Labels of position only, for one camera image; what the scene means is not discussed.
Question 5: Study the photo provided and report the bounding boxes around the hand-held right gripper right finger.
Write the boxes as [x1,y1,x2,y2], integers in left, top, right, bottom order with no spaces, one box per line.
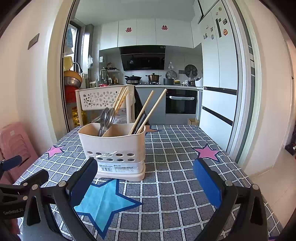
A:
[193,158,269,241]

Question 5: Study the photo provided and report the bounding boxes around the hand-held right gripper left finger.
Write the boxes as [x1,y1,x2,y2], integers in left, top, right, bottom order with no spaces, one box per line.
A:
[23,158,98,241]

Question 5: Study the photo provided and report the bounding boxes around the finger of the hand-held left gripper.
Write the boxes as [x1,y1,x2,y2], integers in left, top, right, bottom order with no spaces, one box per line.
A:
[0,155,23,172]
[0,169,49,201]

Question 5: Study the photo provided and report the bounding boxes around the cream plastic utensil holder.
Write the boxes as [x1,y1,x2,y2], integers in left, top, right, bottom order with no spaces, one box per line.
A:
[78,123,147,181]

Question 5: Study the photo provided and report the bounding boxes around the wooden chopstick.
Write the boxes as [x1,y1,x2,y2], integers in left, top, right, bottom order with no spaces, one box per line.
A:
[116,90,129,112]
[115,87,127,110]
[128,90,154,135]
[138,88,167,133]
[112,87,124,108]

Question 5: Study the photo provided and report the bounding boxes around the pink plastic chair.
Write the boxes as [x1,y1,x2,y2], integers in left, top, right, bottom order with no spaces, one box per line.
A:
[0,122,38,186]

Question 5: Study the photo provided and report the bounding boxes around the grey checked tablecloth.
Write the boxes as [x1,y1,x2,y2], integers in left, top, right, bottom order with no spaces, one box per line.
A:
[14,124,284,241]

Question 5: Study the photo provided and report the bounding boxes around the gold foil bag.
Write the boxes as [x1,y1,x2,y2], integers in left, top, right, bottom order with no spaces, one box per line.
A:
[70,107,84,127]

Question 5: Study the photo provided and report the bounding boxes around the black built-in oven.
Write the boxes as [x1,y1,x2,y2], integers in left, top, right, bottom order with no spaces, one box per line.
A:
[165,89,198,114]

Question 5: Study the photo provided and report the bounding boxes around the grey kitchen base cabinets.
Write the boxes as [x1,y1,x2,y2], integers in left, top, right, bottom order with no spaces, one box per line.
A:
[135,85,203,126]

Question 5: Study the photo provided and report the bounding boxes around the cream basket cart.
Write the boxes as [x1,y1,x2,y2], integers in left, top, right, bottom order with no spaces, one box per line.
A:
[75,85,135,127]

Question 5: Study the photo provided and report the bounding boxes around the steel basin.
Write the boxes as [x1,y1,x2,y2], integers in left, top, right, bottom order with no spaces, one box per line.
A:
[64,77,82,86]

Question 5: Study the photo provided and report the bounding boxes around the black bag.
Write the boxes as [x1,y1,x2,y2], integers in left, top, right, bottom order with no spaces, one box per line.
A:
[133,86,145,114]

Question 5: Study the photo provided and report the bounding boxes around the orange basin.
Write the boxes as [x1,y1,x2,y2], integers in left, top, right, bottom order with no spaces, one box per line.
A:
[63,70,82,80]

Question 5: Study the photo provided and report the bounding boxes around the white spice shelf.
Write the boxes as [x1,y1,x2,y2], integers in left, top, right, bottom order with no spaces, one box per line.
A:
[107,67,121,85]

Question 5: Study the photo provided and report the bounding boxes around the white refrigerator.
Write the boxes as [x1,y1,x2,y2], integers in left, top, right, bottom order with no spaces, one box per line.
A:
[198,0,238,151]

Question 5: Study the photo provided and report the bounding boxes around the round black grill pan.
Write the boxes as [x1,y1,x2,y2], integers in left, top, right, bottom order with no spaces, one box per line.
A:
[184,64,199,77]

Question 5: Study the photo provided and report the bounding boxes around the brass cooking pot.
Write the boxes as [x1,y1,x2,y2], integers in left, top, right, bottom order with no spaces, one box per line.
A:
[146,73,162,82]

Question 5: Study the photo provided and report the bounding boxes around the black range hood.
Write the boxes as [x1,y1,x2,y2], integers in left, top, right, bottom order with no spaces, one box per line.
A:
[119,45,166,71]

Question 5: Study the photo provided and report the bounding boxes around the sliding door frame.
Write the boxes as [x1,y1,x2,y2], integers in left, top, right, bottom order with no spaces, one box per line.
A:
[222,0,262,163]

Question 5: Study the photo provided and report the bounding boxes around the grey wall switch panel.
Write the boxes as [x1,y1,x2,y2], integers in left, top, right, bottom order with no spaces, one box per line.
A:
[28,34,40,50]

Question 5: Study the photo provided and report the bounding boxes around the white wall cabinets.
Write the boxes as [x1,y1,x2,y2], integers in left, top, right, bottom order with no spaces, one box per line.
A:
[99,19,201,50]

